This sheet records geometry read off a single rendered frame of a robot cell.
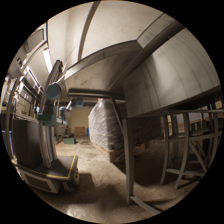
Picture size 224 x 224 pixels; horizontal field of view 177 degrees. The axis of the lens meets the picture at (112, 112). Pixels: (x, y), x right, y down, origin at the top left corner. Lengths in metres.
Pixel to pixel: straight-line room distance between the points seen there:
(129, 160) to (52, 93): 0.69
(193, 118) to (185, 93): 7.51
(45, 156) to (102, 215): 0.78
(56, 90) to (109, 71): 0.42
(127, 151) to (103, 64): 0.49
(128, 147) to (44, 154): 0.84
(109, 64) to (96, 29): 3.79
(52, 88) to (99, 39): 3.90
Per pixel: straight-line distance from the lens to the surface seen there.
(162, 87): 0.27
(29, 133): 0.94
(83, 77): 0.47
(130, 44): 0.42
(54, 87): 0.63
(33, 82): 2.80
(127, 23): 4.19
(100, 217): 0.82
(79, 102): 0.71
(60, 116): 1.18
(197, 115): 7.74
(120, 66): 0.41
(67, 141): 4.01
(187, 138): 0.69
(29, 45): 1.63
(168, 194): 0.96
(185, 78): 0.25
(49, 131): 1.13
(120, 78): 0.49
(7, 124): 1.58
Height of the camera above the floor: 0.77
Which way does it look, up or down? 12 degrees up
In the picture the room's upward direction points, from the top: 5 degrees counter-clockwise
